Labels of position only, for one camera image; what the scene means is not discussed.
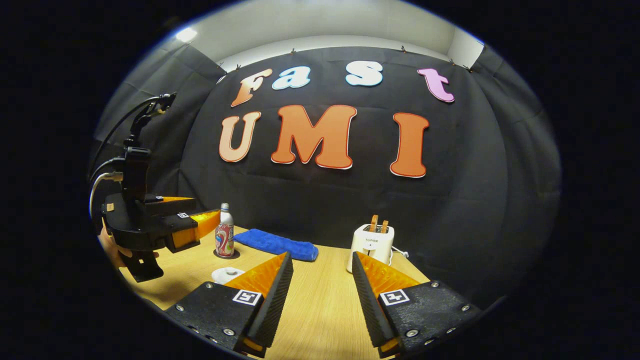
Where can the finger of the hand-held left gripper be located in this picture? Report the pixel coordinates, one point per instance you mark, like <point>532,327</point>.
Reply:
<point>177,225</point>
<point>170,206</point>

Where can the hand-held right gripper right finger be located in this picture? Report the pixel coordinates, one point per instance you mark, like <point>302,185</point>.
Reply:
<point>372,305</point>

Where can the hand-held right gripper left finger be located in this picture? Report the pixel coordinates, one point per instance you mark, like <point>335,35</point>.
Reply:
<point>275,300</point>

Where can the silver water bottle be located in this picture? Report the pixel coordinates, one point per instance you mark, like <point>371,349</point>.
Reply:
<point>224,235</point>

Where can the dark round coaster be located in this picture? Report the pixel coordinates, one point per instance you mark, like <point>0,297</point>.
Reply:
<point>217,255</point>

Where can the white teacup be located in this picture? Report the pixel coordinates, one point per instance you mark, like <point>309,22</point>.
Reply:
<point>218,276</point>

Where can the blue towel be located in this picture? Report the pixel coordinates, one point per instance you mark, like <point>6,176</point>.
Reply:
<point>275,245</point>

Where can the white saucer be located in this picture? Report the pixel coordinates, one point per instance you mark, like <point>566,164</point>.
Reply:
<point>222,281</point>

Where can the white toaster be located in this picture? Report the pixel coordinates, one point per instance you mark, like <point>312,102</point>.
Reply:
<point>372,242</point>

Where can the toast slice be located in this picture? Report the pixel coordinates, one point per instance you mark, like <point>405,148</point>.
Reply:
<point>384,227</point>
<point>374,223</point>

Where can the ceiling light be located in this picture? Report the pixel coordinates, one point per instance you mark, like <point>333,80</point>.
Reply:
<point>186,34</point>

